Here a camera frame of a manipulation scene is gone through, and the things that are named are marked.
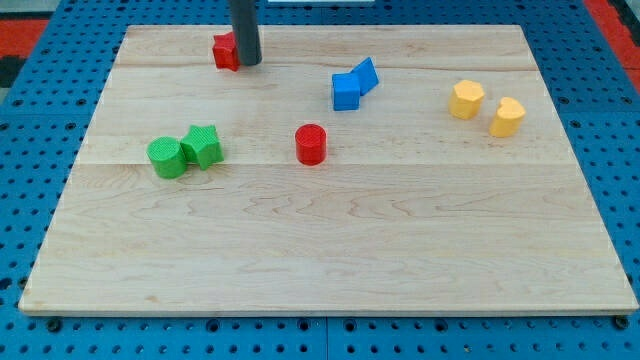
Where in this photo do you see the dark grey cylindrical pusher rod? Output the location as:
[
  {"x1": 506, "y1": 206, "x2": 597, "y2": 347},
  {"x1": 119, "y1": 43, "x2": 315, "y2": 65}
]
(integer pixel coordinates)
[{"x1": 228, "y1": 0, "x2": 262, "y2": 66}]

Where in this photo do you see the red star block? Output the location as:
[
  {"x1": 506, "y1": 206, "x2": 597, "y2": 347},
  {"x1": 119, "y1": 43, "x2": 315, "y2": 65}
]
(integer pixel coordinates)
[{"x1": 212, "y1": 32, "x2": 240, "y2": 72}]

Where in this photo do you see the blue slanted square block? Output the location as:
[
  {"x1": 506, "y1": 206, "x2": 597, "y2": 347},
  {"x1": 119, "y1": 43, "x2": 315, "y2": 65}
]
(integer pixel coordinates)
[{"x1": 351, "y1": 57, "x2": 379, "y2": 96}]

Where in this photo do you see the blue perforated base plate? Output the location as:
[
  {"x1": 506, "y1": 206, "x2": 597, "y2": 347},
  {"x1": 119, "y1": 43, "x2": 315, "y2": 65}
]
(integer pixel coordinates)
[{"x1": 1, "y1": 1, "x2": 639, "y2": 359}]

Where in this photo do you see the light wooden board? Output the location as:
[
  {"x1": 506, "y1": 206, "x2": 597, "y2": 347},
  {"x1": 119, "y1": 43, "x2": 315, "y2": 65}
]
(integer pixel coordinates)
[{"x1": 19, "y1": 25, "x2": 638, "y2": 317}]

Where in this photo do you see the green cylinder block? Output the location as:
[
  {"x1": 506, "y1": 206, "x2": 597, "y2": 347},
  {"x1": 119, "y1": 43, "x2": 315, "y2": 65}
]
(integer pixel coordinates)
[{"x1": 146, "y1": 136, "x2": 187, "y2": 179}]

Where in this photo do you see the green star block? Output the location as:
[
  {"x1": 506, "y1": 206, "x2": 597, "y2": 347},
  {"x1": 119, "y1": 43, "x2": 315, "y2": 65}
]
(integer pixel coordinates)
[{"x1": 180, "y1": 125, "x2": 224, "y2": 170}]

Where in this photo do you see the yellow heart block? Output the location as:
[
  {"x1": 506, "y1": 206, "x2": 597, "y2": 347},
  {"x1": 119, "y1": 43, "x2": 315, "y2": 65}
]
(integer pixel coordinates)
[{"x1": 489, "y1": 97, "x2": 526, "y2": 138}]

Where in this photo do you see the red cylinder block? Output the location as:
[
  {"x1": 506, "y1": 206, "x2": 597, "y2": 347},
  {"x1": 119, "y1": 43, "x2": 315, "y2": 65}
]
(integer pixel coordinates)
[{"x1": 294, "y1": 124, "x2": 327, "y2": 166}]

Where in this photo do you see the blue cube block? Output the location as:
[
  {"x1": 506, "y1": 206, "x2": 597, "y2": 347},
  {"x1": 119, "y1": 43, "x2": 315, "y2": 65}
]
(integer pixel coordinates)
[{"x1": 332, "y1": 73, "x2": 360, "y2": 111}]

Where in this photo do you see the yellow hexagon block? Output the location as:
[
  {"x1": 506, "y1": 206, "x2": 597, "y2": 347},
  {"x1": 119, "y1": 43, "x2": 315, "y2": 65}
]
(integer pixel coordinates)
[{"x1": 448, "y1": 80, "x2": 485, "y2": 120}]

